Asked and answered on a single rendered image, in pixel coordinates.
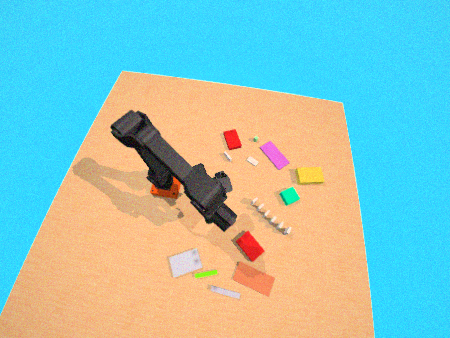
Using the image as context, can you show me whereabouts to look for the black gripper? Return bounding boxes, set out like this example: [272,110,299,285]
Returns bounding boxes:
[192,163,213,225]

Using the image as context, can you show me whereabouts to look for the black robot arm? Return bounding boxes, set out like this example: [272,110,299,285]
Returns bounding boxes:
[110,109,238,232]

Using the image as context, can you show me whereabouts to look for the yellow block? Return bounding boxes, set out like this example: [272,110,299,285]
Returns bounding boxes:
[295,167,325,185]

